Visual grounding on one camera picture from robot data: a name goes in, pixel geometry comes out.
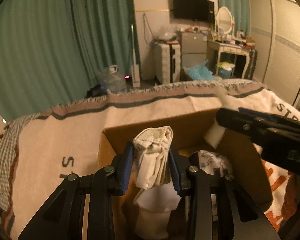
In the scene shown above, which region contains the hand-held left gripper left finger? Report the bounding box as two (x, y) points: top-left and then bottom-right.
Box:
(17, 142), (135, 240)

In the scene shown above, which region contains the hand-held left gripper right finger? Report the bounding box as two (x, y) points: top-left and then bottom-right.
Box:
(167, 149), (260, 240)

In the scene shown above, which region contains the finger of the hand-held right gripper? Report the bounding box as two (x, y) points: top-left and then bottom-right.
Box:
(216, 107), (275, 137)

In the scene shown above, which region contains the white foam block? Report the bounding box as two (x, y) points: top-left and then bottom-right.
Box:
(204, 87), (238, 149)

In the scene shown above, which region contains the white sock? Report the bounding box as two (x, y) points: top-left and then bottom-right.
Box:
(132, 126), (174, 189)

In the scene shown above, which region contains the cardboard box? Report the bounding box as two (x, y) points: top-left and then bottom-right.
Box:
(97, 107), (274, 240)

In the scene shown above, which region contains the white patterned cloth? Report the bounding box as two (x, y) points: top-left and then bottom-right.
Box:
(189, 149), (234, 180)

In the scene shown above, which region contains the orange and white blanket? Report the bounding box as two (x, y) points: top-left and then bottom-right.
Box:
(261, 159), (300, 233)

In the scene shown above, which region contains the blue basket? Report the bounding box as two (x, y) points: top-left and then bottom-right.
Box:
(216, 62), (236, 79)

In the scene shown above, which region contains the striped cloth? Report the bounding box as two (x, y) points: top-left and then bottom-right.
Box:
(244, 48), (258, 81)

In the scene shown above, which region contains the blue bubble wrap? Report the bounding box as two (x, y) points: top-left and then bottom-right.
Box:
(183, 60), (222, 82)

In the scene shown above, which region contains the beige striped blanket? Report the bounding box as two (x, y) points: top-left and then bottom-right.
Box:
(1, 78), (300, 240)

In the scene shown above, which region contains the white dressing table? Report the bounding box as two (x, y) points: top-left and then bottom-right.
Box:
(206, 33), (253, 78)

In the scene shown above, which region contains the black bag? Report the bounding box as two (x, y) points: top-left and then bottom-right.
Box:
(86, 85), (108, 98)

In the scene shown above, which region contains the clear water jug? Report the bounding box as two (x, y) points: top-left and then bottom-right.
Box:
(97, 65), (127, 92)

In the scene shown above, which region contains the grey mini fridge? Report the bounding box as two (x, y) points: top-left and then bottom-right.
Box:
(176, 31), (208, 68)

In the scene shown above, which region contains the white sliding wardrobe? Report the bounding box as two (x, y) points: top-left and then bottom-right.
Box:
(248, 0), (300, 106)

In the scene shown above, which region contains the white suitcase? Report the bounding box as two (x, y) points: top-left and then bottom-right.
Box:
(156, 42), (182, 84)

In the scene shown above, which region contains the white floor mop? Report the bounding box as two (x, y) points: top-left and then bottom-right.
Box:
(129, 24), (141, 88)

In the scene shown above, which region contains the oval white mirror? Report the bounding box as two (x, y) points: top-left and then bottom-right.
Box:
(215, 6), (236, 36)

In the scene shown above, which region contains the clear plastic bag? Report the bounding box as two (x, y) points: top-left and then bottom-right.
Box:
(157, 25), (178, 43)

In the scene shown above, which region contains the checked cloth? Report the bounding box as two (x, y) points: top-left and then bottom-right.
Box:
(0, 112), (42, 222)

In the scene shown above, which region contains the wide green curtain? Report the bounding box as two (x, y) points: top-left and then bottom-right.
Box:
(0, 0), (141, 123)

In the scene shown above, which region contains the wall television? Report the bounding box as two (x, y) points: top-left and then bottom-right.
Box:
(172, 0), (215, 22)

